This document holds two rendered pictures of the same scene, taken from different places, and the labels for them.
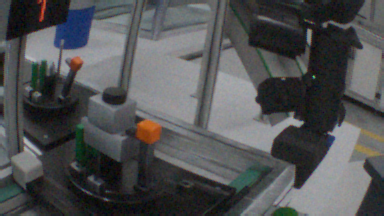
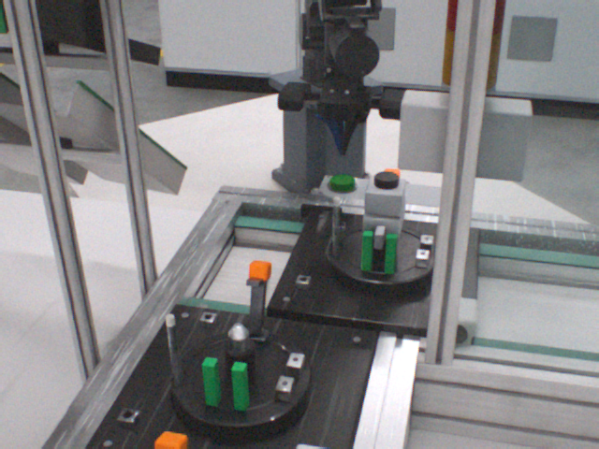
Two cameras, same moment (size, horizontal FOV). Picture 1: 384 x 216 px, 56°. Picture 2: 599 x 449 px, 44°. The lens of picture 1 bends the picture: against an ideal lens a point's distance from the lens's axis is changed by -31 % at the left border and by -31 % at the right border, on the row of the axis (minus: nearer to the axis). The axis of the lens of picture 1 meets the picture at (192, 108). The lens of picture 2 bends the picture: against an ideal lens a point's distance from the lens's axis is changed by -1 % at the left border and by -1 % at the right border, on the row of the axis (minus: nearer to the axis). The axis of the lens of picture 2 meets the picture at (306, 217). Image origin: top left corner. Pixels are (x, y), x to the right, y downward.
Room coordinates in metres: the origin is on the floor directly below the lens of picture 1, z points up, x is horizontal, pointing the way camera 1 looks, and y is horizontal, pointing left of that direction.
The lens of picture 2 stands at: (0.78, 0.82, 1.49)
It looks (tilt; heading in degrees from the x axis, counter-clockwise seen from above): 30 degrees down; 256
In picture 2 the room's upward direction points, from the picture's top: straight up
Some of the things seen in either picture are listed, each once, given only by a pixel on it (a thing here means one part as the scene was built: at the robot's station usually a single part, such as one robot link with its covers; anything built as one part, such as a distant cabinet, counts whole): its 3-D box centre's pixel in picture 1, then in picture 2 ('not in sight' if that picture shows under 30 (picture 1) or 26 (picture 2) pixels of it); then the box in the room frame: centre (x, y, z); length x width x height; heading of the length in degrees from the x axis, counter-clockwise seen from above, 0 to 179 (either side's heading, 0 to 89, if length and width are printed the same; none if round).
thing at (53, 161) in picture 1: (111, 189); (382, 269); (0.49, 0.08, 0.96); 0.24 x 0.24 x 0.02; 63
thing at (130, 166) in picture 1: (110, 178); (383, 257); (0.49, 0.08, 0.98); 0.14 x 0.14 x 0.02
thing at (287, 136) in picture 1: (321, 104); (343, 81); (0.48, -0.15, 1.13); 0.19 x 0.06 x 0.08; 153
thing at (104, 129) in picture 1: (106, 117); (384, 206); (0.50, 0.09, 1.06); 0.08 x 0.04 x 0.07; 63
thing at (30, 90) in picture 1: (49, 80); (240, 356); (0.71, 0.26, 1.01); 0.24 x 0.24 x 0.13; 63
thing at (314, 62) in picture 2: not in sight; (324, 63); (0.45, -0.35, 1.09); 0.07 x 0.07 x 0.06; 18
